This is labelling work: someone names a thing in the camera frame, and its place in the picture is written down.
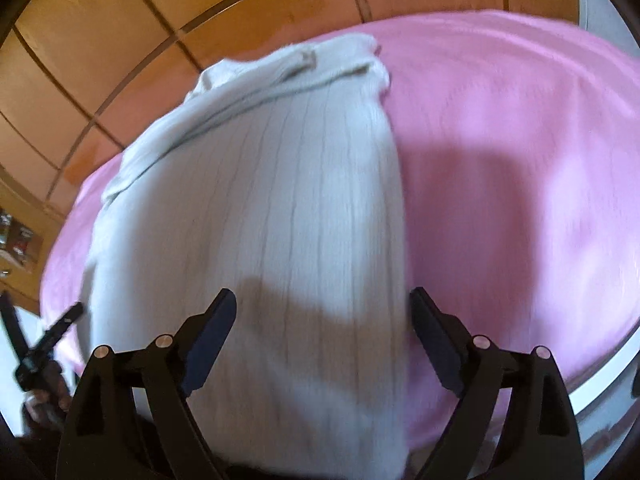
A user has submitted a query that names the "white knit sweater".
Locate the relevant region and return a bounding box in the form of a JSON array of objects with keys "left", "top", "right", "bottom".
[{"left": 82, "top": 32, "right": 412, "bottom": 479}]

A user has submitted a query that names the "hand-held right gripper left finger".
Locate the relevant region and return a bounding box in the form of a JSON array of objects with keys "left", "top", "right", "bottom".
[{"left": 55, "top": 287, "right": 239, "bottom": 480}]

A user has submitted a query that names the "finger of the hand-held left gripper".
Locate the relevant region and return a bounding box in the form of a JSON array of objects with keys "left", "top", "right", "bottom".
[
  {"left": 0, "top": 291, "right": 32, "bottom": 362},
  {"left": 30, "top": 301, "right": 85, "bottom": 357}
]

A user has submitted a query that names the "white bed frame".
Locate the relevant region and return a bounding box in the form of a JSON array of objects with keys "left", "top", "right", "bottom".
[{"left": 565, "top": 320, "right": 640, "bottom": 466}]

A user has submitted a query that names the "wooden panelled headboard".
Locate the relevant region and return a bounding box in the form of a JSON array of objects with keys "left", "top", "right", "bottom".
[{"left": 0, "top": 0, "right": 582, "bottom": 222}]

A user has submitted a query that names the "person's left hand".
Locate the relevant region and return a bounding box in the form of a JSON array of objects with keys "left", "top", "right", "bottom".
[{"left": 24, "top": 360, "right": 77, "bottom": 425}]

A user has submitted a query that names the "wooden shelf with small items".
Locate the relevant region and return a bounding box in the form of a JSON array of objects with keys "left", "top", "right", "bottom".
[{"left": 0, "top": 206, "right": 42, "bottom": 282}]

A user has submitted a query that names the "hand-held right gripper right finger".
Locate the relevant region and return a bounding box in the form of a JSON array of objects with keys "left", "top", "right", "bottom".
[{"left": 408, "top": 286, "right": 585, "bottom": 480}]

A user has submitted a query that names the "pink blanket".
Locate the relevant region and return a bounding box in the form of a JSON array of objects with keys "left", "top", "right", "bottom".
[{"left": 38, "top": 9, "right": 640, "bottom": 457}]

